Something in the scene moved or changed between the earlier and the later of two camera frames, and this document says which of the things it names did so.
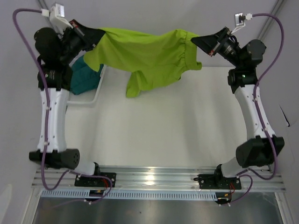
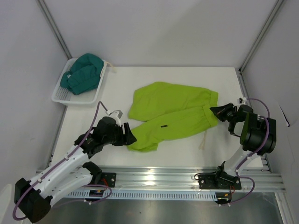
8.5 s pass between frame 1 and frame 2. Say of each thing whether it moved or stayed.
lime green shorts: moved
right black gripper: moved
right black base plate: stayed
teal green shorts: stayed
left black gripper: moved
